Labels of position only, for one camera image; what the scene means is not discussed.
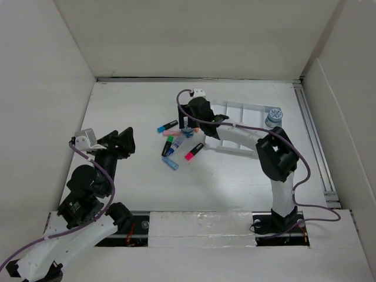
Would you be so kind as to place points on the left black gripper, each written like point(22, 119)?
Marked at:
point(122, 144)

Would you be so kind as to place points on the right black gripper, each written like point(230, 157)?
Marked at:
point(187, 108)

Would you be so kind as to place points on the blue round jar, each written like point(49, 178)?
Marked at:
point(188, 132)
point(274, 117)

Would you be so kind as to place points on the clear glue bottle blue cap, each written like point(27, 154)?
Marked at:
point(176, 144)

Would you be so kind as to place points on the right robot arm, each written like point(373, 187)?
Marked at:
point(277, 159)

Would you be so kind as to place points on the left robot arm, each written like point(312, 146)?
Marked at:
point(86, 216)

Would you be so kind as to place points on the pink translucent marker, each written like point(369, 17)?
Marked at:
point(171, 133)

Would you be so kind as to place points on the blue cap black highlighter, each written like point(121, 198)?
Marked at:
point(167, 126)

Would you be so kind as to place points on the green cap black highlighter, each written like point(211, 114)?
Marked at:
point(167, 146)

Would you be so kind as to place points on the pink cap black highlighter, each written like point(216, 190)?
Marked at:
point(194, 151)

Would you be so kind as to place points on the light blue translucent marker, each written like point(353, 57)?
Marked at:
point(170, 163)

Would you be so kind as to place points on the white divided organizer tray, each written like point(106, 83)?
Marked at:
point(247, 114)

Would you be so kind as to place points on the white foam block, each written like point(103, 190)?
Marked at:
point(202, 230)

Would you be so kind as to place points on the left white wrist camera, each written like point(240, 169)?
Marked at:
point(85, 140)

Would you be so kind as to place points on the aluminium rail back edge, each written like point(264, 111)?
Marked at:
point(185, 79)

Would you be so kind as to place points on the aluminium rail right side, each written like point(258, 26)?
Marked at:
point(329, 190)

